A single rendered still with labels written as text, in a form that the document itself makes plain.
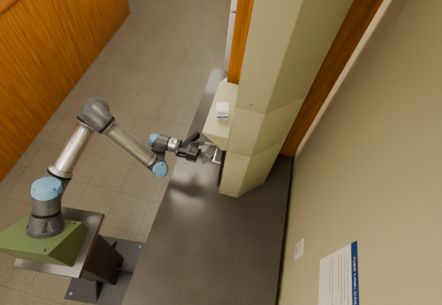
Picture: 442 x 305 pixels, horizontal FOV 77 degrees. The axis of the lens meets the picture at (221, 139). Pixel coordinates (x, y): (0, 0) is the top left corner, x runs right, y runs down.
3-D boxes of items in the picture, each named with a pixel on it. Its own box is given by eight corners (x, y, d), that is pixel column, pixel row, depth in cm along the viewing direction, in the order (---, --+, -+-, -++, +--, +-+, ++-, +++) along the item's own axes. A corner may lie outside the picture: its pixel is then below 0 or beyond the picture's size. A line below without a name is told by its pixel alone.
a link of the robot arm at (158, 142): (151, 145, 154) (154, 131, 152) (170, 150, 153) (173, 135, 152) (145, 148, 146) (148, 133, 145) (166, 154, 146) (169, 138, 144)
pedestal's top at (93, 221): (16, 268, 137) (12, 267, 134) (48, 206, 155) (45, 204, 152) (81, 279, 137) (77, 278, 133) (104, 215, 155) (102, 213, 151)
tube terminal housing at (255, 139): (268, 157, 179) (310, 64, 115) (260, 204, 161) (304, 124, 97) (230, 148, 181) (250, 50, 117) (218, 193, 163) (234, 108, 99)
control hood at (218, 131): (241, 99, 142) (243, 85, 134) (226, 151, 124) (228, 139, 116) (218, 94, 143) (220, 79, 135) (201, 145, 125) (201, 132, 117)
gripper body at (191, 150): (196, 163, 148) (175, 157, 149) (201, 150, 153) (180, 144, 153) (196, 156, 141) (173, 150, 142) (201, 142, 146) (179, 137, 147)
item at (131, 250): (64, 299, 207) (-9, 283, 133) (90, 233, 234) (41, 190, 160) (127, 309, 207) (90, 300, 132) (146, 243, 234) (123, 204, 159)
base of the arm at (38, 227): (17, 233, 122) (17, 213, 120) (44, 217, 137) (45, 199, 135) (48, 241, 120) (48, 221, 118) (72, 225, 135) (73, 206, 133)
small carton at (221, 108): (226, 110, 124) (227, 102, 119) (227, 119, 121) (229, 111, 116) (215, 110, 123) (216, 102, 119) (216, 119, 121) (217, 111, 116)
